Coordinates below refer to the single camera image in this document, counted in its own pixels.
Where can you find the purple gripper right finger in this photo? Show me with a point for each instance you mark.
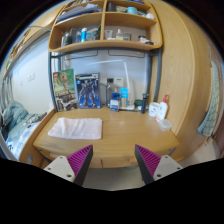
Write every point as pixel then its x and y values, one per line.
pixel 154 167

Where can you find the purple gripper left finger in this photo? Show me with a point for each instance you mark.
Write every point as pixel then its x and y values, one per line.
pixel 73 167

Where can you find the white folded towel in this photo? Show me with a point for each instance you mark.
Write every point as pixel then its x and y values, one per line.
pixel 77 129

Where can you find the clear plastic container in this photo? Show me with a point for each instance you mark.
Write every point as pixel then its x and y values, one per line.
pixel 165 125

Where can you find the wooden desk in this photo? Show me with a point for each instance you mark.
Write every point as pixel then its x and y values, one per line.
pixel 121 131

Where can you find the white pump lotion bottle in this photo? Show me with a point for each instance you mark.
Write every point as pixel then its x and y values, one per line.
pixel 163 108

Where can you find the white jar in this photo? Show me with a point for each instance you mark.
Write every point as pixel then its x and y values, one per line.
pixel 153 109

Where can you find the white desk lamp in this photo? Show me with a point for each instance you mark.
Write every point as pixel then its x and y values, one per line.
pixel 129 106

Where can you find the green patterned hanging cloth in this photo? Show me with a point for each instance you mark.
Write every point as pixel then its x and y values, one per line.
pixel 207 126

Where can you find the black cylinder bottle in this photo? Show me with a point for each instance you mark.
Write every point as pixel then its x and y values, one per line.
pixel 144 102

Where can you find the bed with teal bedding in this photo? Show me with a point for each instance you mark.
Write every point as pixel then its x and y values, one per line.
pixel 18 125

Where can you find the blue robot model box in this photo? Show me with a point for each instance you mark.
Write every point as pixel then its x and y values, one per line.
pixel 88 90

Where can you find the orange blue small box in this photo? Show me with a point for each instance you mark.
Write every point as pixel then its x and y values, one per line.
pixel 124 97

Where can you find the blue ink bottle box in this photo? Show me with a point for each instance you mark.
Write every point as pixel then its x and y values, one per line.
pixel 115 102

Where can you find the green Lego box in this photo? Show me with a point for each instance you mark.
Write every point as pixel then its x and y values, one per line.
pixel 64 90

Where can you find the wooden wardrobe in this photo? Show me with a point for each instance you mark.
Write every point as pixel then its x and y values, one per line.
pixel 186 76

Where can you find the wooden wall shelf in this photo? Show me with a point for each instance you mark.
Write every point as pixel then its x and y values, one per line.
pixel 89 24

